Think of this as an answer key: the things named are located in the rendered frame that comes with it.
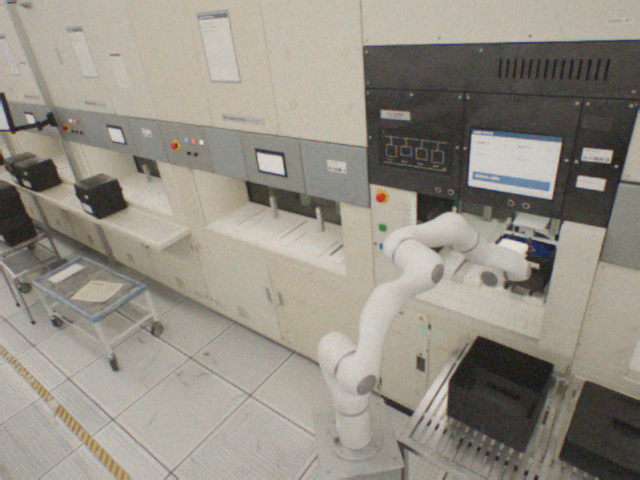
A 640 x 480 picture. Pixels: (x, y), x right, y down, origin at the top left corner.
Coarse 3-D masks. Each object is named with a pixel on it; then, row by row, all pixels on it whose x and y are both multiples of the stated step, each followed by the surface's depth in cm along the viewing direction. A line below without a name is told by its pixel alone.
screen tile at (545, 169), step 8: (520, 144) 140; (528, 144) 138; (520, 152) 141; (528, 152) 139; (536, 152) 138; (544, 152) 136; (544, 160) 138; (552, 160) 136; (512, 168) 145; (520, 168) 143; (528, 168) 142; (536, 168) 140; (544, 168) 139; (552, 168) 137; (544, 176) 140
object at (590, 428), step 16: (592, 384) 149; (592, 400) 144; (608, 400) 143; (624, 400) 142; (576, 416) 139; (592, 416) 139; (608, 416) 138; (624, 416) 137; (576, 432) 135; (592, 432) 134; (608, 432) 133; (624, 432) 133; (576, 448) 132; (592, 448) 130; (608, 448) 129; (624, 448) 128; (576, 464) 135; (592, 464) 131; (608, 464) 127; (624, 464) 124
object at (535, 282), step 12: (528, 216) 182; (540, 216) 180; (516, 228) 195; (528, 228) 179; (540, 228) 173; (540, 240) 179; (552, 240) 178; (552, 252) 175; (540, 264) 175; (552, 264) 181; (540, 276) 177; (504, 288) 192; (528, 288) 184; (540, 288) 180
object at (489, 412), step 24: (480, 336) 165; (480, 360) 170; (504, 360) 163; (528, 360) 156; (456, 384) 157; (480, 384) 165; (504, 384) 164; (528, 384) 160; (456, 408) 151; (480, 408) 144; (504, 408) 137; (528, 408) 154; (480, 432) 149; (504, 432) 141; (528, 432) 136
